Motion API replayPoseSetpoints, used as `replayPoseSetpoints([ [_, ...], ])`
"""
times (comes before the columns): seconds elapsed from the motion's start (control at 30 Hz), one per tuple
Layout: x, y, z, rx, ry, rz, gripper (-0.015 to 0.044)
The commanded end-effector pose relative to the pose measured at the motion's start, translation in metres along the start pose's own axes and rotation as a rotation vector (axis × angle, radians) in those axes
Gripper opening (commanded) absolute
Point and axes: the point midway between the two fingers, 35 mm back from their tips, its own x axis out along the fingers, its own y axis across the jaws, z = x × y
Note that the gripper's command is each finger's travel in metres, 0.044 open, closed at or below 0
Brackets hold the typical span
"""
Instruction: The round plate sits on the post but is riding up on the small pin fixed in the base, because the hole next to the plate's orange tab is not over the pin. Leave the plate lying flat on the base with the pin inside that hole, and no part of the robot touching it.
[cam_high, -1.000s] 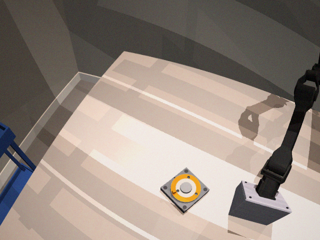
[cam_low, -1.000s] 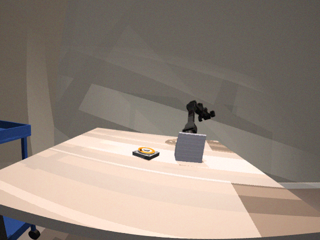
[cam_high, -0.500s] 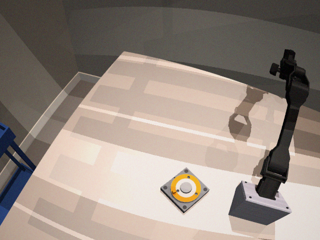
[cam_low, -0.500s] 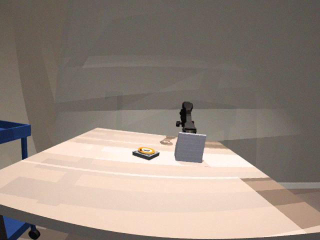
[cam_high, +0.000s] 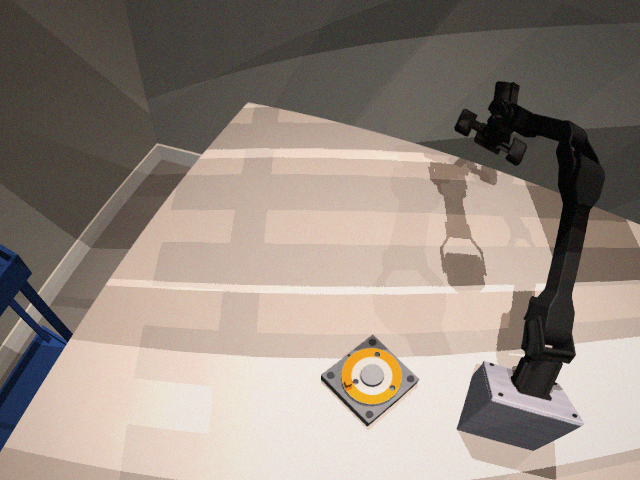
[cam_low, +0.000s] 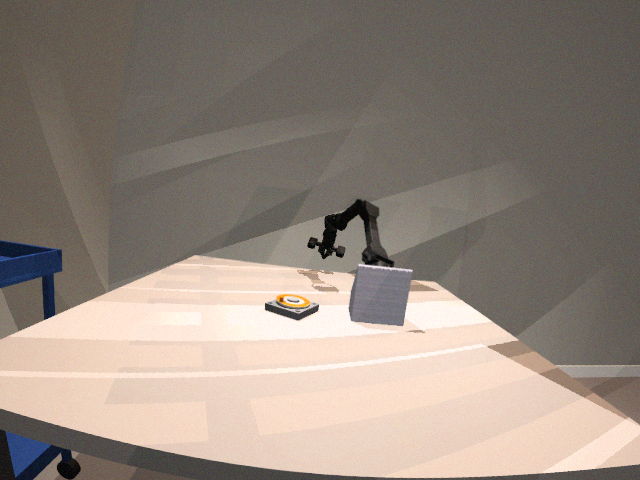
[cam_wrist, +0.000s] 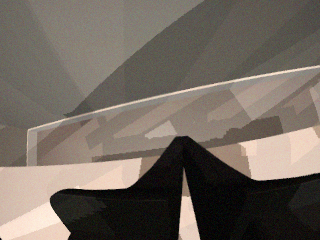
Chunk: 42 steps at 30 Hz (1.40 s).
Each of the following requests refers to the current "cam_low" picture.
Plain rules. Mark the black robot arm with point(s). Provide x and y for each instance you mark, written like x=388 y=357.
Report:
x=374 y=254

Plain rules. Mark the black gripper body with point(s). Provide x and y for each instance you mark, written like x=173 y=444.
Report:
x=328 y=245

